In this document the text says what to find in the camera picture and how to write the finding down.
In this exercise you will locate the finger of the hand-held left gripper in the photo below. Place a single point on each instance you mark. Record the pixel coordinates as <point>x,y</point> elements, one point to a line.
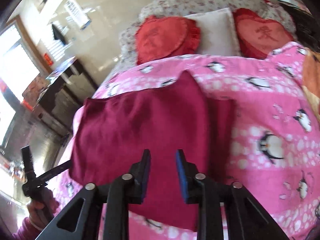
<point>27,162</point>
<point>53,172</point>

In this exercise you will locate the wall calendar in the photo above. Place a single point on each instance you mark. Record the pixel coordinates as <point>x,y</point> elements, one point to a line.
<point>76,12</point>

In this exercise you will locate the person's left forearm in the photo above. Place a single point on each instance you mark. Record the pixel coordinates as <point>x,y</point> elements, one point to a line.
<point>25,231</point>

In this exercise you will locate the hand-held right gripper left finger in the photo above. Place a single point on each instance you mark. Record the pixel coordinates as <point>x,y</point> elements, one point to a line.
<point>147,172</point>

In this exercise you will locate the maroon knit garment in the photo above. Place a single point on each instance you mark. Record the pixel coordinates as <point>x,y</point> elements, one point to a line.
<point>140,120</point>

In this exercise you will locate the white pillow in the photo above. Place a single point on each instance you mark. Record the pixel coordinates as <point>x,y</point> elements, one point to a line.
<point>217,30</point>

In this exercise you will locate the orange yellow red blanket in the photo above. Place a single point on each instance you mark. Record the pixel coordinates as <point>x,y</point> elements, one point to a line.
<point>312,80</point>

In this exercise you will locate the patterned box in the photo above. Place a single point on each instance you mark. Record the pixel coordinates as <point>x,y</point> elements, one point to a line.
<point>35,88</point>

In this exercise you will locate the person's left hand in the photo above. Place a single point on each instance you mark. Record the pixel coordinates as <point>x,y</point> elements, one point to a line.
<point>50,202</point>

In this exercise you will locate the dark wooden headboard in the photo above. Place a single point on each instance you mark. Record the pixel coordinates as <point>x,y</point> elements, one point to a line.
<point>306,27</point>

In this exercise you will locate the red heart pillow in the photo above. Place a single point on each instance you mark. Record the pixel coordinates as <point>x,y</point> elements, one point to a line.
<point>260,37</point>
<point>162,37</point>

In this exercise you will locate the dark wooden desk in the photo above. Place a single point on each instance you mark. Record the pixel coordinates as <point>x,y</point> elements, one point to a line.
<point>65,97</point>

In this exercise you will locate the bright window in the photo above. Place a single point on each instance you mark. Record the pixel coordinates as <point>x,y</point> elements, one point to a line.
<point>15,60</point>

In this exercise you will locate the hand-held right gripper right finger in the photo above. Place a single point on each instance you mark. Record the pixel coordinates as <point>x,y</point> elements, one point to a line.
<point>181,177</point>

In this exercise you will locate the pink penguin printed blanket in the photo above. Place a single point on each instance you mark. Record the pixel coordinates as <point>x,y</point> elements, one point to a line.
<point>262,100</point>

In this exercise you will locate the black wall fixture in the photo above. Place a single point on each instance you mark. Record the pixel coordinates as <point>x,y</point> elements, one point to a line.
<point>58,33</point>

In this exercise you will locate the floral bed sheet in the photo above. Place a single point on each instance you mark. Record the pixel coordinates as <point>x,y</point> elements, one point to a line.
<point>187,0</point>

